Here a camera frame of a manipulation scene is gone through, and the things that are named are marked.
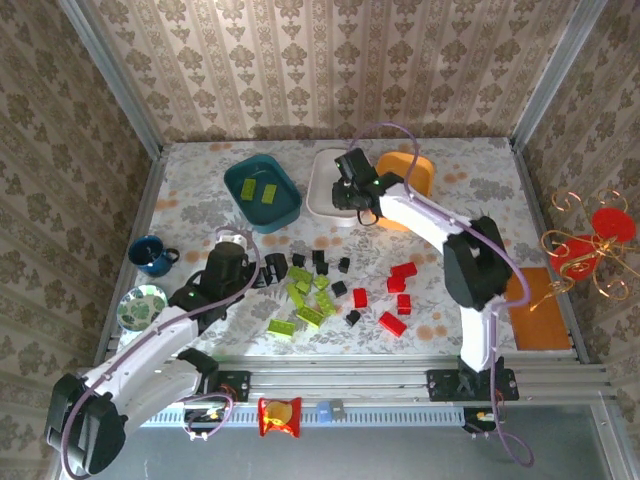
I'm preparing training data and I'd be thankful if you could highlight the white plastic container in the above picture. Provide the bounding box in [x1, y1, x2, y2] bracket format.
[305, 148, 372, 229]

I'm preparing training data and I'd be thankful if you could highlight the orange plastic container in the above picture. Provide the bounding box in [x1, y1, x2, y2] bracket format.
[372, 151, 436, 232]

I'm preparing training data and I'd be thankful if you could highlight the teal plastic container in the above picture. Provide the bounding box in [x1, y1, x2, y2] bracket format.
[223, 153, 303, 235]

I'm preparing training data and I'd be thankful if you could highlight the dark blue enamel mug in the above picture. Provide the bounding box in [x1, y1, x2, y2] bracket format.
[127, 234, 181, 278]

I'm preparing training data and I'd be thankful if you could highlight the green leaf pattern plate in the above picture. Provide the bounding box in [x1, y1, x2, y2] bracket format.
[116, 284, 169, 333]

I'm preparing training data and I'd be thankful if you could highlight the floral table cover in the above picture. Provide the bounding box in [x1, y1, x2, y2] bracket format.
[117, 139, 581, 359]

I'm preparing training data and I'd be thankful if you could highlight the red snack bag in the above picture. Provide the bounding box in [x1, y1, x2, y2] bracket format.
[257, 396, 303, 439]

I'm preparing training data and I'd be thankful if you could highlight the grey metal lower shelf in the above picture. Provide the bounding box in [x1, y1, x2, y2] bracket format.
[47, 392, 621, 480]

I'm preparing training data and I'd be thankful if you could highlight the orange rectangular mat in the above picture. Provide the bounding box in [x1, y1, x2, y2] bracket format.
[504, 266, 572, 352]

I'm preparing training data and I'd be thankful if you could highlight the red and gold ornament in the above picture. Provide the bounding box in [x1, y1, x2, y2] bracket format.
[541, 188, 640, 302]

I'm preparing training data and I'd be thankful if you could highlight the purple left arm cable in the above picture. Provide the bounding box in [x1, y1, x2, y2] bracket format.
[59, 227, 262, 480]

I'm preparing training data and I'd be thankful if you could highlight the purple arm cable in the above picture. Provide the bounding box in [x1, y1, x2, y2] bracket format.
[59, 227, 262, 480]
[349, 122, 536, 469]

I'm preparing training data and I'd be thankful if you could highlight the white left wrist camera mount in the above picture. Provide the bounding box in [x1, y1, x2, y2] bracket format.
[218, 230, 249, 251]

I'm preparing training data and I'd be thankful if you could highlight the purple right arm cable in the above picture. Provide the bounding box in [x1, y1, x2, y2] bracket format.
[349, 122, 536, 469]

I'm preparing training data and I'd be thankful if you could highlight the aluminium table side rail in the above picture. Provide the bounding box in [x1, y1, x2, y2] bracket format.
[93, 149, 170, 369]
[509, 139, 594, 364]

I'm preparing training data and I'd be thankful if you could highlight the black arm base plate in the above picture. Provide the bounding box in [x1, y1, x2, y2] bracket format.
[169, 369, 251, 403]
[426, 368, 520, 403]

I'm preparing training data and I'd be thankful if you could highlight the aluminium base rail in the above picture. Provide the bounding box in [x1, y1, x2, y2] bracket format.
[74, 355, 614, 401]

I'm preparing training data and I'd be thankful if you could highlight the small wired connector board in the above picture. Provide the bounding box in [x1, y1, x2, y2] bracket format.
[462, 407, 506, 431]
[183, 405, 227, 425]

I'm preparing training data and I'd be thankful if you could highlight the white slotted cable duct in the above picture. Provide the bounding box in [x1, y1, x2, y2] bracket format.
[139, 402, 469, 429]

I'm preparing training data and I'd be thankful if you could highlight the aluminium frame post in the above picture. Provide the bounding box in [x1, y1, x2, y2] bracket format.
[55, 0, 165, 157]
[510, 0, 610, 149]

